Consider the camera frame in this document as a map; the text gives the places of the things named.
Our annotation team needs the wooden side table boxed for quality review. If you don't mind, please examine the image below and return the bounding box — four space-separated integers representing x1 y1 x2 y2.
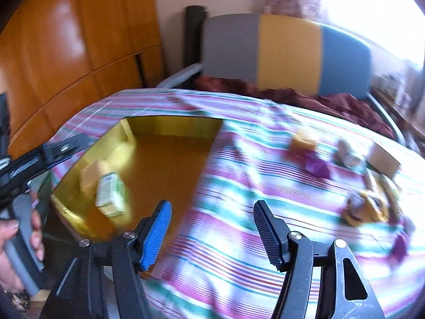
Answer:
392 103 425 153

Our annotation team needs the person's left forearm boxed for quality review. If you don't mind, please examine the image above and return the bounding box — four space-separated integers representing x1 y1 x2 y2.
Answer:
5 289 31 312

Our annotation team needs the yellow sponge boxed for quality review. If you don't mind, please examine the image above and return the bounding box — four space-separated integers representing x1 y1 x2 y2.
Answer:
289 129 317 155

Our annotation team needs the black rolled mat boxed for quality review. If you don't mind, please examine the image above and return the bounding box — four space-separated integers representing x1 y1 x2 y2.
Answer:
185 5 208 70

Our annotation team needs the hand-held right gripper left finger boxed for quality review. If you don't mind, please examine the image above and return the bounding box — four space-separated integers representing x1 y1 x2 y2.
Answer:
40 199 173 319

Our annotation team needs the striped tablecloth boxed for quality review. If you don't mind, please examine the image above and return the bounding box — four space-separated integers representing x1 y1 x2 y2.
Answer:
56 88 425 319

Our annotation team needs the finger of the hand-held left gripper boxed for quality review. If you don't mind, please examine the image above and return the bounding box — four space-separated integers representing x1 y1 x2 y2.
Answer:
40 132 92 170

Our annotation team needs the rolled white cloth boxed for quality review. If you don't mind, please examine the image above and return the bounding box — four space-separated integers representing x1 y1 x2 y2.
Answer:
337 138 361 167

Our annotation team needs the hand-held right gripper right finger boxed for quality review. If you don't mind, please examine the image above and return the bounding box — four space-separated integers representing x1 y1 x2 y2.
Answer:
253 200 387 319

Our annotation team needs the grey yellow blue chair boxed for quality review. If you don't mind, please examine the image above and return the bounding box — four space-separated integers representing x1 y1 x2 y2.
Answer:
156 13 406 147

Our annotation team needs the person's left hand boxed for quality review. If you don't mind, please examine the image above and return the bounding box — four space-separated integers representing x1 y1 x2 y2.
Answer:
0 189 44 293

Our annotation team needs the maroon blanket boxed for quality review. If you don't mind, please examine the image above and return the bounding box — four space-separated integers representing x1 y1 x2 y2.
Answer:
194 75 397 138

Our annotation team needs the green white carton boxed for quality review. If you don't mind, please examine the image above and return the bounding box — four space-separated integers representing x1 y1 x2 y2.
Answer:
95 171 127 216

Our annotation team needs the white cardboard box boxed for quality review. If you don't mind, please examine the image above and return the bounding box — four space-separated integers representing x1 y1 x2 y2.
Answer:
367 143 402 178

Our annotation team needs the wooden wardrobe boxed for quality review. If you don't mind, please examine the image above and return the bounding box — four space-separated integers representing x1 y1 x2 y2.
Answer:
0 0 167 153

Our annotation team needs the golden cardboard box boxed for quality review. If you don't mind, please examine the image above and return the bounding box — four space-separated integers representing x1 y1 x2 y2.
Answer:
50 117 224 240

